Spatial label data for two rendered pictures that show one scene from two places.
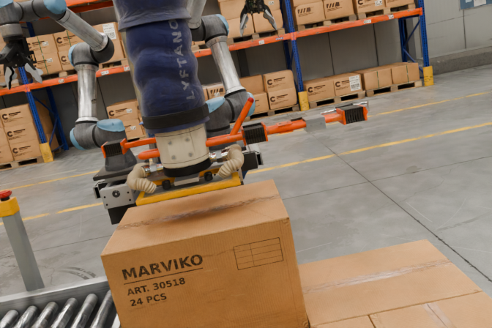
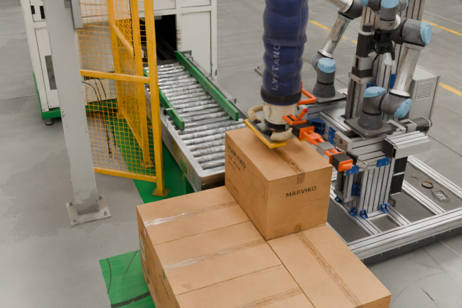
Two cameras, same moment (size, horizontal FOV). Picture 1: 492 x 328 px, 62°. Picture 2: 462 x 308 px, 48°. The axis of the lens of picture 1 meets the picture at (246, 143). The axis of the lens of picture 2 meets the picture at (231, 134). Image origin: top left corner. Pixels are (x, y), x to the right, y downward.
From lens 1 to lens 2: 2.32 m
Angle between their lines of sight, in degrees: 64
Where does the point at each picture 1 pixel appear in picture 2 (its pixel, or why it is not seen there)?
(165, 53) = (269, 60)
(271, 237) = (262, 183)
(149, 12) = (266, 36)
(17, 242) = not seen: hidden behind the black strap
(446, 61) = not seen: outside the picture
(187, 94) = (272, 86)
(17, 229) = not seen: hidden behind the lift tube
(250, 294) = (253, 200)
